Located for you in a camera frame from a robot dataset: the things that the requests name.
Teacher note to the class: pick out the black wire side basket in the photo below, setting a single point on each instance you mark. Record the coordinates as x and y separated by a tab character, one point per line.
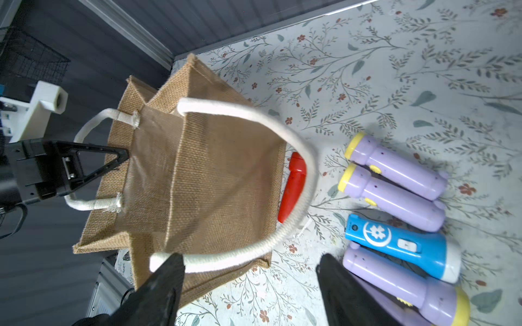
23	57

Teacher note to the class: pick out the purple flashlight top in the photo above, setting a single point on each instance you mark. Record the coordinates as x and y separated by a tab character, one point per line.
365	150

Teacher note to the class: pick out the red flashlight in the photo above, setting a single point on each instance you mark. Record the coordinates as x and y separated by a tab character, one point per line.
293	187

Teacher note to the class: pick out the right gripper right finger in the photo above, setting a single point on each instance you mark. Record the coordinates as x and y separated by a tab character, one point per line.
345	299

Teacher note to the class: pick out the brown jute tote bag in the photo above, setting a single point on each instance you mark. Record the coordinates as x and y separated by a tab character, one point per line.
205	177

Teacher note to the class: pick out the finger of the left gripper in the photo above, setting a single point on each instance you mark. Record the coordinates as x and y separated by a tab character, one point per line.
76	178
79	152

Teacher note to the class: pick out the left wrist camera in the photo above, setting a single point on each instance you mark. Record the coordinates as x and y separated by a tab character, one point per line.
25	121

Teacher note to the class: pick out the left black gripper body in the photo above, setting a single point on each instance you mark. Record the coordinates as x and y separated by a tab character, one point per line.
32	171

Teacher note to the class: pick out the blue flashlight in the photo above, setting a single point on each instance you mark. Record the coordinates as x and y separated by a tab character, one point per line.
434	253

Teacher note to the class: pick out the purple flashlight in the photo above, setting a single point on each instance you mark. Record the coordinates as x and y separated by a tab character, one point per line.
404	316
438	302
357	182
365	150

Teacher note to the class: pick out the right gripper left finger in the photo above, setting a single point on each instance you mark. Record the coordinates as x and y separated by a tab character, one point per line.
156	302

